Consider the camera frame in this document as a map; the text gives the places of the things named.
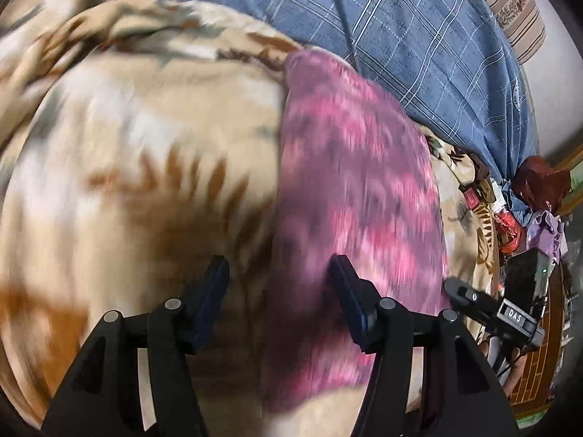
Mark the beige leaf print blanket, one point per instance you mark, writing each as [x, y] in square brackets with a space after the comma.
[136, 145]

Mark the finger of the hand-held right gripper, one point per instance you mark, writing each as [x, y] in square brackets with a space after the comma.
[469, 298]

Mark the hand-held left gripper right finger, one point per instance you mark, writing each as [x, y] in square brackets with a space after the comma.
[353, 309]

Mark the blue plaid quilt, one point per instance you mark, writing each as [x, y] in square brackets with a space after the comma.
[410, 36]

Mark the pink floral shirt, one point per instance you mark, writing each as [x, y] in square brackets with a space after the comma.
[355, 182]

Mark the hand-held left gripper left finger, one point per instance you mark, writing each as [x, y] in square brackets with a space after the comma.
[207, 302]

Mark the maroon cloth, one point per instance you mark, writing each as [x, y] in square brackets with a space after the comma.
[542, 182]

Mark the lavender cloth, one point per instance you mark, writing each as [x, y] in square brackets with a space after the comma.
[546, 232]

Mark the beige striped pillow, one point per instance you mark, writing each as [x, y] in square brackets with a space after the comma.
[510, 4]

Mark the red plastic packet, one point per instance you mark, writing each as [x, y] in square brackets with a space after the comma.
[508, 227]

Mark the person's right forearm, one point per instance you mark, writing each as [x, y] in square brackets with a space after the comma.
[513, 375]

